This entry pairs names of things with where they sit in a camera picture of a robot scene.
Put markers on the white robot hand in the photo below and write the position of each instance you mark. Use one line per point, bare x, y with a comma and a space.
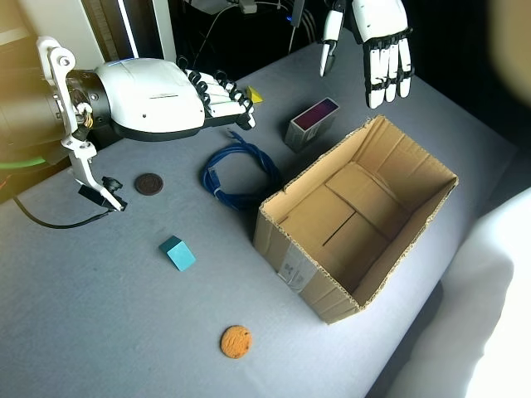
149, 95
381, 20

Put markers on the grey mouse box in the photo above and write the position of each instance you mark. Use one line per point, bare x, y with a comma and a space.
311, 120

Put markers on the open cardboard box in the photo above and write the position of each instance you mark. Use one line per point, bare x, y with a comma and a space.
352, 215

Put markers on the dark panel with white strip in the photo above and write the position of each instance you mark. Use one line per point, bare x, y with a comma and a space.
103, 25

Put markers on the dark chocolate cookie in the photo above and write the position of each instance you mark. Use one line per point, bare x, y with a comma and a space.
148, 184

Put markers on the yellow triangular block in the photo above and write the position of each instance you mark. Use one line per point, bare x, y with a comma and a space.
255, 96

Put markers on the white device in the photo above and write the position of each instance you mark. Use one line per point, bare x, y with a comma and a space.
209, 4

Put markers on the blurred tan object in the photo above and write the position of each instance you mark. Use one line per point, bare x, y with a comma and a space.
514, 41

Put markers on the teal block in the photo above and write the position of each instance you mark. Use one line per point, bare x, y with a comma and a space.
179, 255

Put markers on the grey table cloth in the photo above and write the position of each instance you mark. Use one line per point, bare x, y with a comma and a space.
103, 311

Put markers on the orange chip cookie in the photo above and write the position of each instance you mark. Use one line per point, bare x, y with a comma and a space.
236, 342

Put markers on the blurred white shell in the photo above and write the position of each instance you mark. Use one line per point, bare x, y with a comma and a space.
489, 311

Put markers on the white metal post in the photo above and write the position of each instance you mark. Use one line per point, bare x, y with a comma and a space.
164, 29

